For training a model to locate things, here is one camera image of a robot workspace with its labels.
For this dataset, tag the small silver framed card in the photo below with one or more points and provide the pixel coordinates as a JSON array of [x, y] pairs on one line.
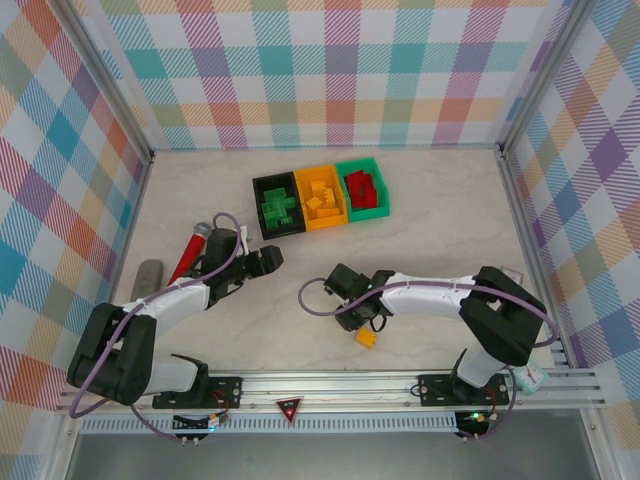
[[511, 275]]

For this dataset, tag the teal alarm clock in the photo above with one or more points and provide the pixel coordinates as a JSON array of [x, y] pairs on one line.
[[531, 377]]

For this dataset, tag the small controller board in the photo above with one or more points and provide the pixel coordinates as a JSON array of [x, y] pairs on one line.
[[475, 422], [190, 424]]

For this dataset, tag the black plastic bin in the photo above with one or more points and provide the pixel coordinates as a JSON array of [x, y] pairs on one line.
[[260, 225]]

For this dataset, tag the yellow plastic bin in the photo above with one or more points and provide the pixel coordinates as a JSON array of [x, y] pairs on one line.
[[340, 220]]

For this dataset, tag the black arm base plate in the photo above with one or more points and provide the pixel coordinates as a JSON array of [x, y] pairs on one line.
[[435, 390], [227, 392]]

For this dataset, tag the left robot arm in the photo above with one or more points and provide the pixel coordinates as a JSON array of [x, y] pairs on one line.
[[175, 300]]

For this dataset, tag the aluminium frame post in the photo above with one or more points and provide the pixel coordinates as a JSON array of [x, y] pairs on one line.
[[542, 75], [112, 80]]

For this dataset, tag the red triangle badge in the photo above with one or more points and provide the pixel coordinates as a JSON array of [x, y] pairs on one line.
[[289, 407]]

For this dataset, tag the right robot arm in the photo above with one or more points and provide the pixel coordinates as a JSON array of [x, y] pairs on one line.
[[425, 297]]

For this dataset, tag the green plastic bin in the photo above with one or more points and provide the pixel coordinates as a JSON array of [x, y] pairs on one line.
[[382, 207]]

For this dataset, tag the grey oblong stone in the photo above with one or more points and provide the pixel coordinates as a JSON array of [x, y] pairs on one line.
[[147, 280]]

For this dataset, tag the red toy microphone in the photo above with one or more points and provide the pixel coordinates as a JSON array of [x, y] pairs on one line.
[[192, 250]]

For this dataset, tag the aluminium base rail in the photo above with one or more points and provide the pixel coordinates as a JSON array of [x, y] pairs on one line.
[[350, 385]]

